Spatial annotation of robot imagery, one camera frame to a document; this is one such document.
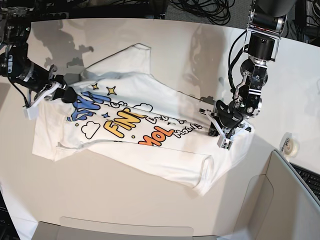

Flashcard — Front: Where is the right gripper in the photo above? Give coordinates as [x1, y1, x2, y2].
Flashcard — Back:
[23, 64, 78, 120]

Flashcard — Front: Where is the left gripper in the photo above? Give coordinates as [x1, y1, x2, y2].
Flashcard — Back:
[199, 100, 253, 142]

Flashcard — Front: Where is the white printed t-shirt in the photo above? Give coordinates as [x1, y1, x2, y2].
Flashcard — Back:
[32, 43, 255, 196]

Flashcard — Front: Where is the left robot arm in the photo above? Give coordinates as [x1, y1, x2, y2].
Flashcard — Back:
[199, 0, 296, 150]

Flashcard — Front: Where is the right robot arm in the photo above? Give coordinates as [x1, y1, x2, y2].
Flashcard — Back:
[0, 0, 77, 120]

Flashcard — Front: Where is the clear tape roll dispenser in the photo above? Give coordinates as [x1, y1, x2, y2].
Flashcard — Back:
[279, 132, 300, 159]

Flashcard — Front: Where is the grey partition panel right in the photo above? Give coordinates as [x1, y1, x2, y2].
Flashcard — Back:
[231, 150, 320, 240]

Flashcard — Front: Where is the grey partition panel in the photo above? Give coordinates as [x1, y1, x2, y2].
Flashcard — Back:
[32, 217, 219, 240]
[231, 150, 320, 240]

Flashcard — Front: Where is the black keyboard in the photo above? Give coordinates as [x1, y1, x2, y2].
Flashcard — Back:
[289, 162, 320, 212]

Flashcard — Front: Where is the grey partition panel bottom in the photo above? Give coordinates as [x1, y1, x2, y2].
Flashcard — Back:
[32, 217, 219, 240]

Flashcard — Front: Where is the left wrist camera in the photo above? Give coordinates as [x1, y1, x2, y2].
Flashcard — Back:
[217, 135, 234, 151]

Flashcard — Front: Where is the black cable bundle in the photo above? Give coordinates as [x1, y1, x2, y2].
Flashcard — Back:
[169, 0, 320, 46]

